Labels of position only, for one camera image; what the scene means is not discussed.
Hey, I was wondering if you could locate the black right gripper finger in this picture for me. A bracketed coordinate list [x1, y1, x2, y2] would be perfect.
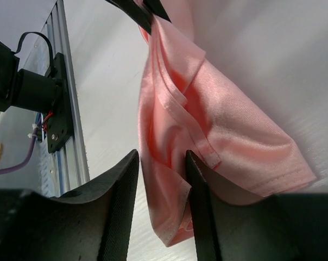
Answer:
[143, 0, 171, 22]
[106, 0, 156, 35]

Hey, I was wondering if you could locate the pink satin napkin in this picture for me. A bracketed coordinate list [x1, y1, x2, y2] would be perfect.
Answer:
[138, 1, 316, 247]

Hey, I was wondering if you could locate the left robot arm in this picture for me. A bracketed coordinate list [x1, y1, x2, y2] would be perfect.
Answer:
[0, 32, 63, 113]

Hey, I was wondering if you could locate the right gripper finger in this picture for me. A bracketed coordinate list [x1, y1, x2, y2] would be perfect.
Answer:
[185, 151, 328, 260]
[0, 150, 139, 260]

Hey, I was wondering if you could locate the aluminium front rail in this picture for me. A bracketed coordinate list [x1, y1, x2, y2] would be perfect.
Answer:
[17, 0, 91, 198]

